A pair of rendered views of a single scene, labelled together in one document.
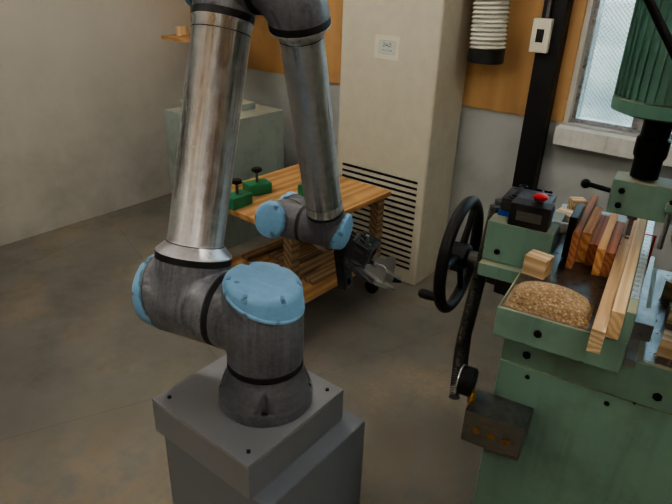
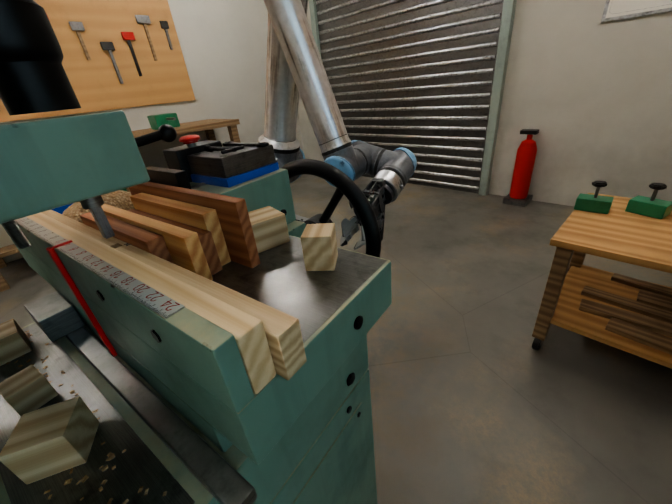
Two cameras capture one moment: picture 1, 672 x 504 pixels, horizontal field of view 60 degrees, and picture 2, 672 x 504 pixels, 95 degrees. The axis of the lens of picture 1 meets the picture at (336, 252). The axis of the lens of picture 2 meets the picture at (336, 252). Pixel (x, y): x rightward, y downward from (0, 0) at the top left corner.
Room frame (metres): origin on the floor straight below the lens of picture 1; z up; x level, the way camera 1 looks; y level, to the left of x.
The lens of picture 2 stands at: (1.38, -0.87, 1.07)
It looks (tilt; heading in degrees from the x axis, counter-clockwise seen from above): 29 degrees down; 99
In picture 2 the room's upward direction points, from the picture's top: 6 degrees counter-clockwise
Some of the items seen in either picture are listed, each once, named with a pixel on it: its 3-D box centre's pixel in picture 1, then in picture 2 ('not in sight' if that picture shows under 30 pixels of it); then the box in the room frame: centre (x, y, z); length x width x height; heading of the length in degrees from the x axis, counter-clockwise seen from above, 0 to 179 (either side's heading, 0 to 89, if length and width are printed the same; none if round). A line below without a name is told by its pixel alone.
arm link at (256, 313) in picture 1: (260, 316); not in sight; (0.94, 0.14, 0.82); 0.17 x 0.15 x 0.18; 67
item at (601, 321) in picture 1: (620, 259); (98, 248); (1.03, -0.56, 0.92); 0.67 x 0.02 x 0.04; 151
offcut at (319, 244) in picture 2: (576, 206); (320, 246); (1.32, -0.58, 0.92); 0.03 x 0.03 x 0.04; 0
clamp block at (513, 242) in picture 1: (524, 235); (234, 203); (1.15, -0.41, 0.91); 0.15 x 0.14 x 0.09; 151
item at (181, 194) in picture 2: (582, 229); (185, 217); (1.14, -0.52, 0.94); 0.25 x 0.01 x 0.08; 151
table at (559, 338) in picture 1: (561, 264); (196, 249); (1.11, -0.48, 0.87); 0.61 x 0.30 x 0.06; 151
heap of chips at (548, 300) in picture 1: (551, 296); (103, 203); (0.88, -0.38, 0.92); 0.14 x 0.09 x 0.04; 61
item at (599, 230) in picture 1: (597, 239); (166, 238); (1.12, -0.55, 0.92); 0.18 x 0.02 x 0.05; 151
